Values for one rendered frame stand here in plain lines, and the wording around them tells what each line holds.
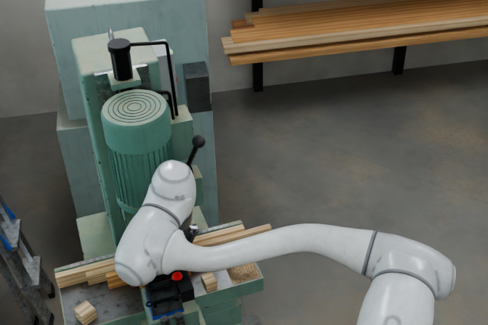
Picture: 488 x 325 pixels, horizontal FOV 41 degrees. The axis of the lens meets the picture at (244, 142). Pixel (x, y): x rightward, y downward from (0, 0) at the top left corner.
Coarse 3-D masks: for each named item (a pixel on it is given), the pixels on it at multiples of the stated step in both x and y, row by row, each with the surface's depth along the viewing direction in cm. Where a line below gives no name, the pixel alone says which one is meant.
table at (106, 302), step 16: (192, 272) 203; (224, 272) 203; (64, 288) 199; (80, 288) 199; (96, 288) 199; (128, 288) 198; (224, 288) 198; (240, 288) 200; (256, 288) 202; (64, 304) 194; (80, 304) 194; (96, 304) 194; (112, 304) 194; (128, 304) 194; (208, 304) 199; (64, 320) 190; (96, 320) 189; (112, 320) 189; (128, 320) 191; (144, 320) 193
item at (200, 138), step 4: (196, 136) 169; (200, 136) 169; (192, 140) 169; (196, 140) 169; (200, 140) 169; (204, 140) 169; (196, 144) 169; (200, 144) 169; (204, 144) 170; (196, 148) 174; (192, 152) 179; (196, 152) 179; (192, 156) 182; (188, 160) 188; (192, 160) 188; (188, 164) 191; (192, 172) 204
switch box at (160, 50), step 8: (160, 40) 201; (152, 48) 197; (160, 48) 197; (160, 56) 194; (160, 64) 195; (160, 72) 197; (168, 72) 198; (168, 80) 199; (168, 88) 201; (176, 96) 204
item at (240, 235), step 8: (240, 232) 210; (248, 232) 210; (256, 232) 211; (208, 240) 208; (216, 240) 208; (224, 240) 208; (232, 240) 209; (88, 272) 198; (96, 272) 198; (104, 272) 198; (88, 280) 198; (96, 280) 199; (104, 280) 200
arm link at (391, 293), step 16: (384, 288) 128; (400, 288) 127; (416, 288) 128; (368, 304) 128; (384, 304) 125; (400, 304) 124; (416, 304) 125; (432, 304) 129; (368, 320) 124; (384, 320) 122; (400, 320) 122; (416, 320) 123; (432, 320) 127
